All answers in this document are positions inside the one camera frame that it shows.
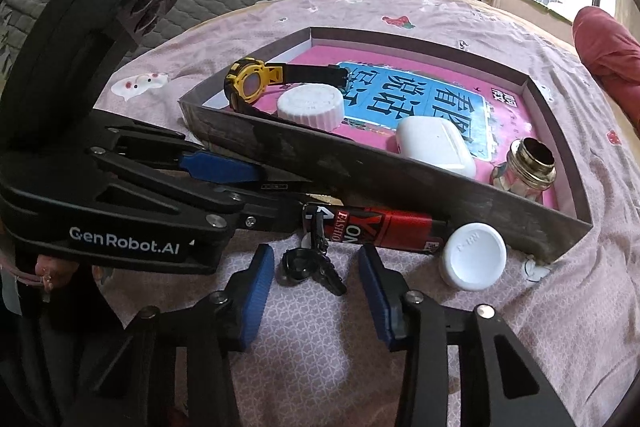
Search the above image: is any black key bundle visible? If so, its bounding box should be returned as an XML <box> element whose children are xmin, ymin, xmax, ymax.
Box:
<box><xmin>281</xmin><ymin>207</ymin><xmax>347</xmax><ymax>296</ymax></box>

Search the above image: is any black gold lighter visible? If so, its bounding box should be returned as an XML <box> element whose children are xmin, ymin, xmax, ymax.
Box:
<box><xmin>259</xmin><ymin>181</ymin><xmax>346</xmax><ymax>208</ymax></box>

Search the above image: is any small white pill bottle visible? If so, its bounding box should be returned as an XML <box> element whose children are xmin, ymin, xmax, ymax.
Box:
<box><xmin>439</xmin><ymin>222</ymin><xmax>506</xmax><ymax>291</ymax></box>

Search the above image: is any yellow black wristwatch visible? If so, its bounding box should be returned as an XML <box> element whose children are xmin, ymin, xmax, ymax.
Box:
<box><xmin>224</xmin><ymin>56</ymin><xmax>349</xmax><ymax>114</ymax></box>

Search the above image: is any large white jar lid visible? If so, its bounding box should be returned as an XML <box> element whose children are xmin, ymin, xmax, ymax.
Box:
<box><xmin>277</xmin><ymin>83</ymin><xmax>345</xmax><ymax>132</ymax></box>

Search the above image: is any white earbuds case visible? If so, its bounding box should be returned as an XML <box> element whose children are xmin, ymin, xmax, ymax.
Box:
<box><xmin>396</xmin><ymin>116</ymin><xmax>476</xmax><ymax>179</ymax></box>

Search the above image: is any brass metal fitting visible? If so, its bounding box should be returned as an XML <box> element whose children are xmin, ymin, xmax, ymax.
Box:
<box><xmin>490</xmin><ymin>136</ymin><xmax>556</xmax><ymax>202</ymax></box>

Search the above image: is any person's left hand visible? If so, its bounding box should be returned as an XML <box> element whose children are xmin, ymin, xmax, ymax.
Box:
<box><xmin>35</xmin><ymin>255</ymin><xmax>79</xmax><ymax>293</ymax></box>

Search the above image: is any pink patterned bed sheet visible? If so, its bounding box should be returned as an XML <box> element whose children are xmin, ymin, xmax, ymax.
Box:
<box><xmin>99</xmin><ymin>0</ymin><xmax>639</xmax><ymax>426</ymax></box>

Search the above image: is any pink blue book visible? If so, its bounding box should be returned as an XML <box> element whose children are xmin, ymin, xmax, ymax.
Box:
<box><xmin>254</xmin><ymin>43</ymin><xmax>551</xmax><ymax>183</ymax></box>

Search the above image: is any red quilted comforter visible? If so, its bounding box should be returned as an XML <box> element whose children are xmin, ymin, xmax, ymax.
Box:
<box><xmin>573</xmin><ymin>6</ymin><xmax>640</xmax><ymax>131</ymax></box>

